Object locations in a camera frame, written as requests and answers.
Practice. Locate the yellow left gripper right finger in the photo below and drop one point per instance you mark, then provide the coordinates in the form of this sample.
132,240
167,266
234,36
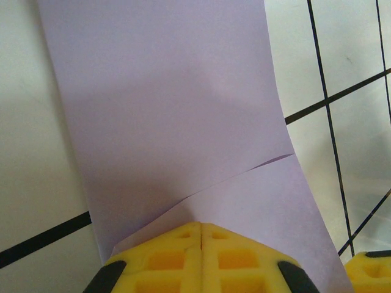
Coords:
238,262

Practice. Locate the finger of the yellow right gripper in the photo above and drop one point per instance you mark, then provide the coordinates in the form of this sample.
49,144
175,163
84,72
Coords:
372,274

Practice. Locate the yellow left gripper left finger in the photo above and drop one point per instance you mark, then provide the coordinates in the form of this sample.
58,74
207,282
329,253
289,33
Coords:
165,262

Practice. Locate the lilac paper sheet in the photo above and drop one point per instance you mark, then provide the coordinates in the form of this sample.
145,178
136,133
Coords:
168,107

